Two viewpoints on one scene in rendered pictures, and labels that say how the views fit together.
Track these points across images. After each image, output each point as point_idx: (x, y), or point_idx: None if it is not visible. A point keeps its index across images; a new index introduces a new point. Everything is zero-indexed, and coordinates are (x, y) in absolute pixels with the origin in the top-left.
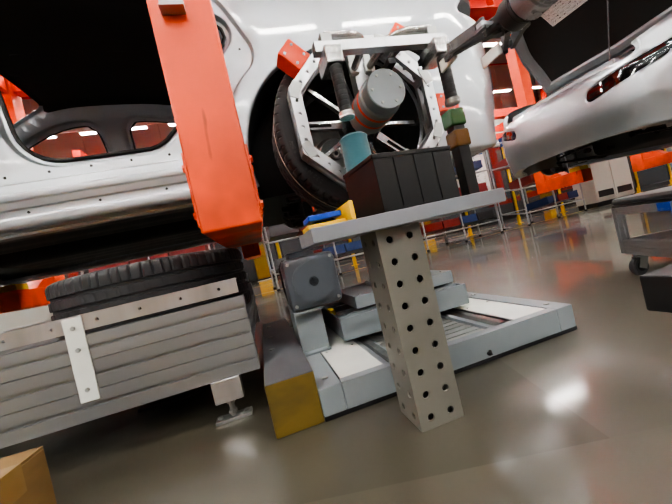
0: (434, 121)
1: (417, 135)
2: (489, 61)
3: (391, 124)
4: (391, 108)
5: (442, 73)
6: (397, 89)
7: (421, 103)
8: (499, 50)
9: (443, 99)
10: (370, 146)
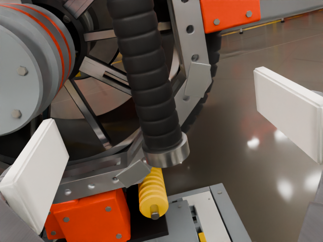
0: (189, 61)
1: (171, 55)
2: (276, 124)
3: (111, 37)
4: (5, 134)
5: (125, 69)
6: (13, 80)
7: (169, 1)
8: (316, 151)
9: (218, 1)
10: (67, 89)
